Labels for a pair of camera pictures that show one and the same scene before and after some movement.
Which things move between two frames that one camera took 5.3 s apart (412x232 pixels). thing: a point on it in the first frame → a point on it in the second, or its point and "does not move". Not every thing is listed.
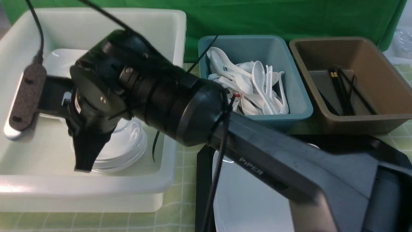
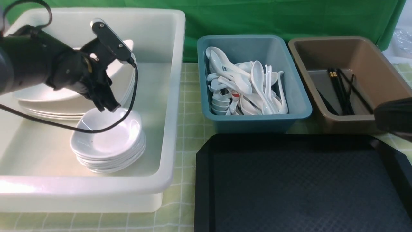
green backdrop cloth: [382, 19] does not move
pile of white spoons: [253, 89] does not move
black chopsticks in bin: [344, 87] does not move
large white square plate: [244, 202] → [122, 76]
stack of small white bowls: [127, 145] does not move
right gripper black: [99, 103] → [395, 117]
